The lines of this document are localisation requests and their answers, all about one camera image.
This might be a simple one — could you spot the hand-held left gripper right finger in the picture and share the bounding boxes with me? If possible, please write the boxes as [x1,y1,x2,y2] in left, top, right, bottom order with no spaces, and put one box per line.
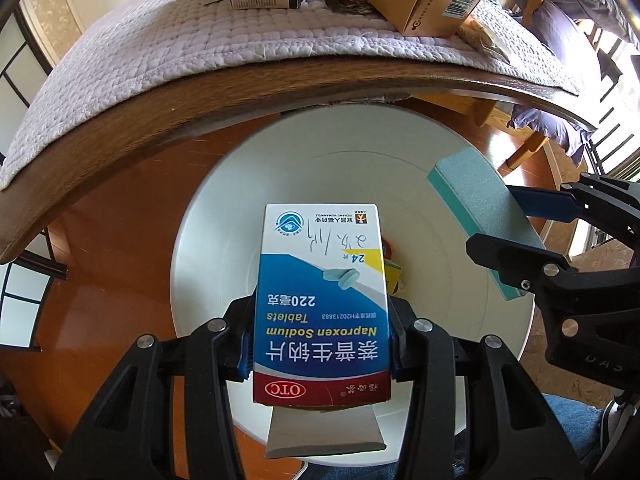
[387,296,586,480]

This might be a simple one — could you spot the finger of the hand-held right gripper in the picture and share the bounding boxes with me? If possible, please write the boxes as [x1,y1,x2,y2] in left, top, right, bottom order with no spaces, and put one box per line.
[505,172,640,241]
[465,232,640,335]

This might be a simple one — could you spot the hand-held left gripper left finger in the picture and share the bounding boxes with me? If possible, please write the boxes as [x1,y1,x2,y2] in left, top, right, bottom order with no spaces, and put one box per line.
[54,287,261,480]

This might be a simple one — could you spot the green sponge block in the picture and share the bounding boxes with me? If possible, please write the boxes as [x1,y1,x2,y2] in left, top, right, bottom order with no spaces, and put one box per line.
[427,150,548,302]

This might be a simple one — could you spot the small yellow packet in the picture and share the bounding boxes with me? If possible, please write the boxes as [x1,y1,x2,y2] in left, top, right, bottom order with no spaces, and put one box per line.
[382,240,405,297]

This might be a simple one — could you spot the blue and white medicine box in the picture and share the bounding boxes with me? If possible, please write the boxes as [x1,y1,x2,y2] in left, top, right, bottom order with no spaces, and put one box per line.
[251,203,393,407]

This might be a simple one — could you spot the white round bin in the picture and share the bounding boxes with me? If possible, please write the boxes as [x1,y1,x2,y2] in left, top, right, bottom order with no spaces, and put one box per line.
[170,101,538,466]

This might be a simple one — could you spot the wooden chair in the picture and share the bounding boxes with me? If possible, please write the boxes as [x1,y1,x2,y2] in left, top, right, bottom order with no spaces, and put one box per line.
[472,0,601,171]

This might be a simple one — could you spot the person's blue jeans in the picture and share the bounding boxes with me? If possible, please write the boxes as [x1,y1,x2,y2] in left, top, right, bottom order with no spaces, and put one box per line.
[300,392,618,480]

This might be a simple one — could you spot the purple cloth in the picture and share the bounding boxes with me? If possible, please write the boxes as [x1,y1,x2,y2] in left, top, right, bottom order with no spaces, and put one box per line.
[500,0,640,163]

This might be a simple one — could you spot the black framed folding screen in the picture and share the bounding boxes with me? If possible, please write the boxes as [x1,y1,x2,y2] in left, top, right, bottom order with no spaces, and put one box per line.
[0,0,68,353]

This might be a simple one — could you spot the wooden table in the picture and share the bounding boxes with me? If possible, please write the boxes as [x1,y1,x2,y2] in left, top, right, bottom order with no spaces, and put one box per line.
[0,52,598,263]

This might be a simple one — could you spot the white quilted mat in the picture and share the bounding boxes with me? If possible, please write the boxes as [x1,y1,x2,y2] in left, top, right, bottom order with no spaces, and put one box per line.
[0,0,581,191]

